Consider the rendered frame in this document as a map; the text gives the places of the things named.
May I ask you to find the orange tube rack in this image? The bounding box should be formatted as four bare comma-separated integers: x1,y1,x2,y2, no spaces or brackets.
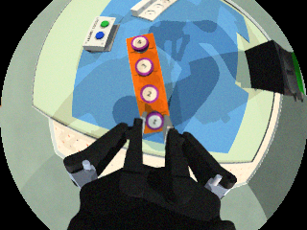
126,34,169,118

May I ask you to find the blue flat mat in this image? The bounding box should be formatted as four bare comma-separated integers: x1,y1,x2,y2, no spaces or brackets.
72,0,249,153

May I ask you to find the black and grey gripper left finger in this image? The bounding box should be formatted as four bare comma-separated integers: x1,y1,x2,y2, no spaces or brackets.
63,111,147,202

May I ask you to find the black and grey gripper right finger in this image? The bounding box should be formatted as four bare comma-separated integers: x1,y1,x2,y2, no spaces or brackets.
162,115,237,205

